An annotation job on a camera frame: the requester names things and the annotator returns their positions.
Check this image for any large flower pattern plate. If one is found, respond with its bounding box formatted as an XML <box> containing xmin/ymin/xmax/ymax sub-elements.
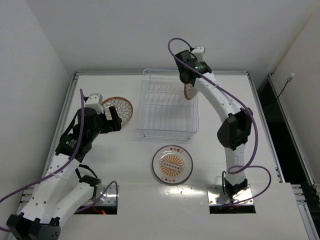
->
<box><xmin>184</xmin><ymin>83</ymin><xmax>198</xmax><ymax>101</ymax></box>

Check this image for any sunburst pattern plate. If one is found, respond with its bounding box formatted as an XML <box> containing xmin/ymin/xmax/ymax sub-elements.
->
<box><xmin>151</xmin><ymin>144</ymin><xmax>194</xmax><ymax>186</ymax></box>

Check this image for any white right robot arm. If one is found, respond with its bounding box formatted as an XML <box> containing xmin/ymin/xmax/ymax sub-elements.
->
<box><xmin>174</xmin><ymin>50</ymin><xmax>252</xmax><ymax>171</ymax></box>

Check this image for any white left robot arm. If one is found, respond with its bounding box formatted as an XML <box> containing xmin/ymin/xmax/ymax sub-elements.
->
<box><xmin>6</xmin><ymin>106</ymin><xmax>122</xmax><ymax>240</ymax></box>

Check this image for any small flower pattern plate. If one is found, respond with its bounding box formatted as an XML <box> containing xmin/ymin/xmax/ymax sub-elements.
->
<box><xmin>102</xmin><ymin>96</ymin><xmax>134</xmax><ymax>126</ymax></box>

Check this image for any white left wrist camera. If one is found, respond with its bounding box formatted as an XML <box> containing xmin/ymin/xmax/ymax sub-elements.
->
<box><xmin>84</xmin><ymin>93</ymin><xmax>104</xmax><ymax>114</ymax></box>

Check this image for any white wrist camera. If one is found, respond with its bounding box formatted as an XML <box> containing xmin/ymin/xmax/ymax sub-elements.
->
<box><xmin>192</xmin><ymin>46</ymin><xmax>206</xmax><ymax>62</ymax></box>
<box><xmin>84</xmin><ymin>93</ymin><xmax>104</xmax><ymax>114</ymax></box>

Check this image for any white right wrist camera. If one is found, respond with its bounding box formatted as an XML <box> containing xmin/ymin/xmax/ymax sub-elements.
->
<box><xmin>192</xmin><ymin>46</ymin><xmax>206</xmax><ymax>62</ymax></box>

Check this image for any white wire dish rack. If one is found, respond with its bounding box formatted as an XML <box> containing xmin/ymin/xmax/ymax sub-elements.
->
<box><xmin>137</xmin><ymin>68</ymin><xmax>199</xmax><ymax>141</ymax></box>

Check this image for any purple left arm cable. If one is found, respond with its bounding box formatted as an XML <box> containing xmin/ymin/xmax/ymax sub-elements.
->
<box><xmin>0</xmin><ymin>89</ymin><xmax>118</xmax><ymax>232</ymax></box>

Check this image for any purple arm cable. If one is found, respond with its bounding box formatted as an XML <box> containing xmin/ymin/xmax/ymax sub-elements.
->
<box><xmin>167</xmin><ymin>37</ymin><xmax>272</xmax><ymax>209</ymax></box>
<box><xmin>0</xmin><ymin>89</ymin><xmax>118</xmax><ymax>232</ymax></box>

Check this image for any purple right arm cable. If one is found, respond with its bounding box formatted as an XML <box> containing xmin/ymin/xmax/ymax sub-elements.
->
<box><xmin>167</xmin><ymin>37</ymin><xmax>272</xmax><ymax>209</ymax></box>

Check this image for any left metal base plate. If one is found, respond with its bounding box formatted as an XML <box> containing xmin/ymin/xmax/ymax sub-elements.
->
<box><xmin>96</xmin><ymin>184</ymin><xmax>119</xmax><ymax>207</ymax></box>

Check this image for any metal base plate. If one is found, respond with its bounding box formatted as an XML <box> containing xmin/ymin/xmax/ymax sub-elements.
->
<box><xmin>207</xmin><ymin>185</ymin><xmax>254</xmax><ymax>207</ymax></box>
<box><xmin>96</xmin><ymin>184</ymin><xmax>119</xmax><ymax>207</ymax></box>

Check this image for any black wall cable with plug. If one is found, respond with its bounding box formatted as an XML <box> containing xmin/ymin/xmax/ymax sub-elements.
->
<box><xmin>276</xmin><ymin>72</ymin><xmax>296</xmax><ymax>101</ymax></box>

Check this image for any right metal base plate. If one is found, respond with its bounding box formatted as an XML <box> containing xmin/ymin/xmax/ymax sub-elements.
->
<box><xmin>207</xmin><ymin>185</ymin><xmax>254</xmax><ymax>207</ymax></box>

